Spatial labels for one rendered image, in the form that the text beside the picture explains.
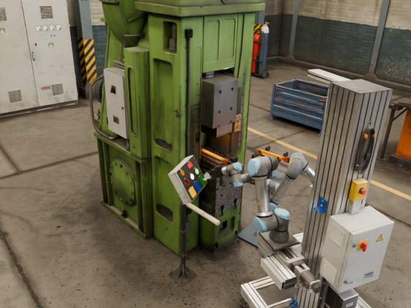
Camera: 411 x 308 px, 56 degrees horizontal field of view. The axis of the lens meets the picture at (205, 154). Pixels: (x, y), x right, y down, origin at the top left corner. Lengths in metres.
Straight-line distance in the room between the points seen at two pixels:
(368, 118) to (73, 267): 2.97
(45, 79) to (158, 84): 4.95
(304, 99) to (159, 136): 4.06
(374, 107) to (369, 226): 0.73
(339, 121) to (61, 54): 6.60
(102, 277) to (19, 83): 5.07
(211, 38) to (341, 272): 2.05
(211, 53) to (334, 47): 8.63
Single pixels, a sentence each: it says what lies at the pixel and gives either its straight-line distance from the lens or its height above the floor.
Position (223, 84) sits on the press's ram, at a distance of 3.34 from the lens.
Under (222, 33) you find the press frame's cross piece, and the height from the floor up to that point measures 2.14.
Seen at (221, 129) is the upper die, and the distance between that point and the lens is 3.48.
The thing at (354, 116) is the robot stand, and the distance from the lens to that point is 2.36.
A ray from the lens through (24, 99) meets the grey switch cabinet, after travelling 8.23.
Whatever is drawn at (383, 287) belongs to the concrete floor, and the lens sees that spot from 4.14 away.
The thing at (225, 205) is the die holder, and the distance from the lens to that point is 3.84.
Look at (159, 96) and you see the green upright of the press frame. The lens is 3.55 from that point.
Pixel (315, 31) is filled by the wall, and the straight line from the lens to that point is 12.14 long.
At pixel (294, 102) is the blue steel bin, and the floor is 0.45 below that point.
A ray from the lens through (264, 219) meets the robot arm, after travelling 2.79.
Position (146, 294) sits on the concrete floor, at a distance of 3.69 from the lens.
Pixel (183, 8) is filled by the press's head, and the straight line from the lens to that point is 3.04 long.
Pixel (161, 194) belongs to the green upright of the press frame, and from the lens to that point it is 3.97.
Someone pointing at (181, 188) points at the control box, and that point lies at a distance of 3.05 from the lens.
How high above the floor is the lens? 2.62
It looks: 25 degrees down
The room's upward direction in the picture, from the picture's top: 2 degrees clockwise
